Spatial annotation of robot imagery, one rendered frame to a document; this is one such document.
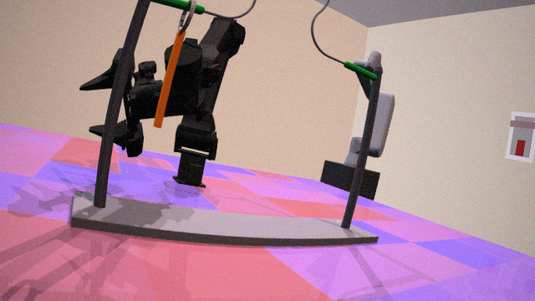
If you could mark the orange handle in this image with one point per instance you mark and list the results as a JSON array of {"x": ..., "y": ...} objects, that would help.
[{"x": 165, "y": 90}]

